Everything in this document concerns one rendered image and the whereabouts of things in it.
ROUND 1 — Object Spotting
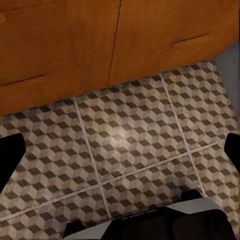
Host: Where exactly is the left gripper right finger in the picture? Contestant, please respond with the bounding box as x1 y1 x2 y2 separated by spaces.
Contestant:
224 133 240 173

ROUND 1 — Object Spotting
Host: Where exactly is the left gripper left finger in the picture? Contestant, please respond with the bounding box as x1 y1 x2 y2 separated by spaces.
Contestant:
0 133 26 193

